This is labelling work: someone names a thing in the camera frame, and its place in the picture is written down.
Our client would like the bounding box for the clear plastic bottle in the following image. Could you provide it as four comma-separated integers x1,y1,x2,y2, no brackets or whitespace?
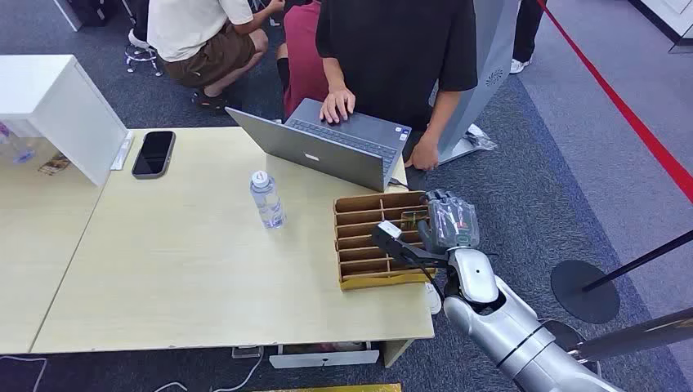
0,122,36,165

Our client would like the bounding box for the yellow board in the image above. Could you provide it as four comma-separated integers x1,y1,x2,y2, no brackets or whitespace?
254,383,403,392

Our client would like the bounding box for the clear water bottle white cap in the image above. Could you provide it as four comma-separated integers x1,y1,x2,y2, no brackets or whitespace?
249,170,286,230

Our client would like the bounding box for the white power strip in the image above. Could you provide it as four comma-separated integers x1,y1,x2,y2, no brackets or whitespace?
269,341,381,370

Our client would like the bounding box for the white cabinet box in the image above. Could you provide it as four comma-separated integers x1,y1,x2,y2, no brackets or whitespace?
0,54,129,188

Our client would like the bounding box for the white shoe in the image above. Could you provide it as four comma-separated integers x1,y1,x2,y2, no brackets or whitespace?
423,282,443,316

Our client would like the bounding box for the metallic stanchion pole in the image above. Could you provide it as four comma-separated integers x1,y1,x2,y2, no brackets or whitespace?
568,307,693,363

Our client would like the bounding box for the standing person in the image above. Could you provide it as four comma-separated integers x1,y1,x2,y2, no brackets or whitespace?
509,0,548,75

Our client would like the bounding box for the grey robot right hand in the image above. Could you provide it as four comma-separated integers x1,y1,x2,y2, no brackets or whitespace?
418,189,481,256

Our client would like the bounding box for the black smartphone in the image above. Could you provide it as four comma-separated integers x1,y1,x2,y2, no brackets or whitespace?
131,130,177,180

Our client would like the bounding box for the wooden card organizer tray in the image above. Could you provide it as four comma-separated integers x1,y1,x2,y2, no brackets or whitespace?
333,190,437,292

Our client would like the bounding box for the person's left hand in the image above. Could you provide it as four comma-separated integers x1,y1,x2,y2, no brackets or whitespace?
404,135,440,172

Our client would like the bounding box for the black round stanchion base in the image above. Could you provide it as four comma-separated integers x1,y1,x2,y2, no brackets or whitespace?
550,260,622,325
541,318,602,374

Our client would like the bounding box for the person's right hand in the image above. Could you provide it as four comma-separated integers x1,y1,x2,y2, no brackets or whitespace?
319,87,357,126

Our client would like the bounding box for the red barrier belt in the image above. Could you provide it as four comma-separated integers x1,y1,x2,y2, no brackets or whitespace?
535,0,693,204

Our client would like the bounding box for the white cable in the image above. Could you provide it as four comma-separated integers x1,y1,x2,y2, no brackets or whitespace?
0,355,49,392
154,345,266,392

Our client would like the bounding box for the grey kiosk stand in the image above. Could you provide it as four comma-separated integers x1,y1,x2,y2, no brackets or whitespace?
427,0,521,165

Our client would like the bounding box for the chrome stool base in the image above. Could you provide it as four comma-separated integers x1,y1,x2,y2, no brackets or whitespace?
124,42,163,78

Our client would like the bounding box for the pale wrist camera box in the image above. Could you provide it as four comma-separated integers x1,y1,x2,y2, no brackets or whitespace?
374,220,404,241

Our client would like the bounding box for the white counter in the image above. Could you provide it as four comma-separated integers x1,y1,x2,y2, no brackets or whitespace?
630,0,693,54

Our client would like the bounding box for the crumpled clear plastic wrap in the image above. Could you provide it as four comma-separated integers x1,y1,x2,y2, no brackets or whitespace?
465,124,498,151

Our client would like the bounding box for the person's hand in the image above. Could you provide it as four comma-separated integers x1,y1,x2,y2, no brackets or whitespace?
319,87,357,126
404,135,440,172

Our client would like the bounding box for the crouching person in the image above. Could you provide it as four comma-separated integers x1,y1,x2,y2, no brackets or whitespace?
127,0,286,112

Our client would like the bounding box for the black stanchion pole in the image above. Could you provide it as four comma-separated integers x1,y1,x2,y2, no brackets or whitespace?
582,229,693,293

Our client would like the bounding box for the person in red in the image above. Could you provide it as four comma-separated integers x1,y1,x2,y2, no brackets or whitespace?
276,0,329,121

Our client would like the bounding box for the small printed booklet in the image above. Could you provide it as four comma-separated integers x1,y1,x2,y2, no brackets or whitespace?
38,153,71,177

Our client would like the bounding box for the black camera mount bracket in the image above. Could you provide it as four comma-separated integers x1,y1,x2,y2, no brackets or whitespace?
370,225,450,270

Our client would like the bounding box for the grey laptop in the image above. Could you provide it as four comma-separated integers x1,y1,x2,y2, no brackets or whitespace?
224,97,413,193

